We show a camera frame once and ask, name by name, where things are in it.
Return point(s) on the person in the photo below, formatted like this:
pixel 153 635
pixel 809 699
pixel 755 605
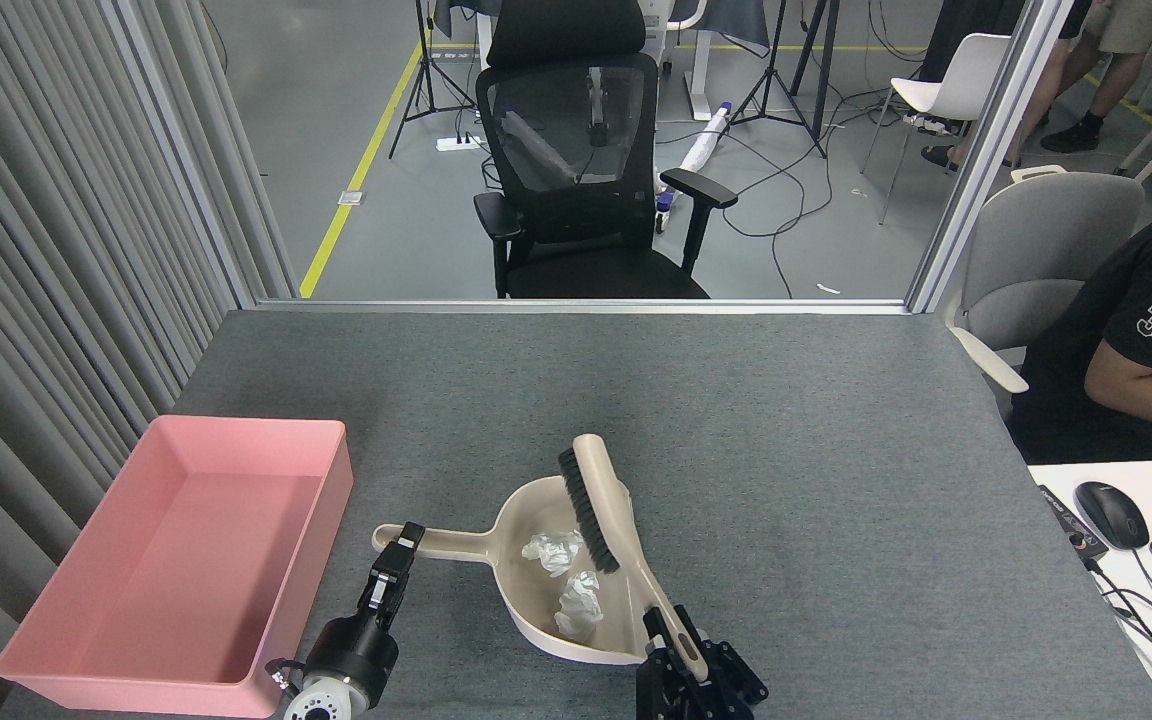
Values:
pixel 961 20
pixel 1126 25
pixel 1136 290

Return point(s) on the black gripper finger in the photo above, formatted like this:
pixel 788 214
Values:
pixel 731 685
pixel 664 685

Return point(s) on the grey floor socket plate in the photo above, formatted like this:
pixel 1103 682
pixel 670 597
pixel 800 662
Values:
pixel 350 198

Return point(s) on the black stand pole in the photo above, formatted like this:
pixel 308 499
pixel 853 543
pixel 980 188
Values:
pixel 821 60

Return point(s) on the black computer mouse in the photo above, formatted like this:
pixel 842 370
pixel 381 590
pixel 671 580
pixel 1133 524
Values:
pixel 1113 515

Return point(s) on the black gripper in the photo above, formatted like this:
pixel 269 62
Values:
pixel 356 650

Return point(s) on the white stand on wheels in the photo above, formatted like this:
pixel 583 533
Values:
pixel 701 70

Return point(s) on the beige brush with black bristles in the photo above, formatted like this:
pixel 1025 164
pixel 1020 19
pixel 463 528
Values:
pixel 601 490

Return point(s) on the dark grey cloth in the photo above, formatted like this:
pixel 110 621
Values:
pixel 726 20
pixel 461 15

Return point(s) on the person's forearm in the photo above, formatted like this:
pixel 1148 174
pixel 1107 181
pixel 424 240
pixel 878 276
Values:
pixel 1146 375

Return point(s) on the pink plastic bin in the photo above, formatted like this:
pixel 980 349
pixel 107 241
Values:
pixel 176 560

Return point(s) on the black mesh office chair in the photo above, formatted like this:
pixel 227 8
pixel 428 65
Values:
pixel 576 270

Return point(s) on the white roll with blue ends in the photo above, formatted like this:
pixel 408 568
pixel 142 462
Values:
pixel 704 145

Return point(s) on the grey chair with white arms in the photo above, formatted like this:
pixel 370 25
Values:
pixel 1046 250

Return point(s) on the black tripod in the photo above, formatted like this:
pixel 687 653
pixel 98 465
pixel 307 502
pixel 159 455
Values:
pixel 774 60
pixel 425 70

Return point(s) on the beige plastic dustpan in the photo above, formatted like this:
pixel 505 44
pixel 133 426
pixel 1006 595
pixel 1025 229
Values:
pixel 526 600

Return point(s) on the white plastic chair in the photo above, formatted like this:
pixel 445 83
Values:
pixel 956 85

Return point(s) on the small black device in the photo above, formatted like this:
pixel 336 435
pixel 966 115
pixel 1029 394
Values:
pixel 1071 525

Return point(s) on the white paper ball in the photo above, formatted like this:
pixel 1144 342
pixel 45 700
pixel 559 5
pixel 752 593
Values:
pixel 578 605
pixel 551 552

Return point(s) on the white power strip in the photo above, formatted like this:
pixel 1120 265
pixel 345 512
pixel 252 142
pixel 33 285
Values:
pixel 458 143

